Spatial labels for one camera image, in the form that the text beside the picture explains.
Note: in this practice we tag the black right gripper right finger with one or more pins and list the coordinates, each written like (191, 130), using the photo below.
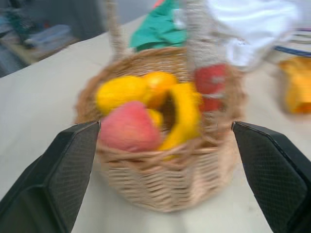
(274, 179)

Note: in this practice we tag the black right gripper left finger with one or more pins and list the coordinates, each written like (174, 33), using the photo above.
(48, 184)

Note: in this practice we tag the yellow orange cloth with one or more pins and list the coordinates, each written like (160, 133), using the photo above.
(297, 87)

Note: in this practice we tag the pink peach fruit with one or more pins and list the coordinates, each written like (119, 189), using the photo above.
(130, 127)

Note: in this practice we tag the yellow banana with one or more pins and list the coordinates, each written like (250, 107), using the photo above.
(185, 116)

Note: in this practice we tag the red apple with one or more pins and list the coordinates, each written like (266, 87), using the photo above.
(211, 87)

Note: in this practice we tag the yellow mango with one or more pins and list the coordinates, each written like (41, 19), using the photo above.
(120, 93)

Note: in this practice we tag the orange fruit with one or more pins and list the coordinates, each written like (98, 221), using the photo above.
(159, 86)

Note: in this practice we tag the clear plastic storage box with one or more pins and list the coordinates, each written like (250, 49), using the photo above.
(47, 36)

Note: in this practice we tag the green cloth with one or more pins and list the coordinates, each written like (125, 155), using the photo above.
(158, 29)

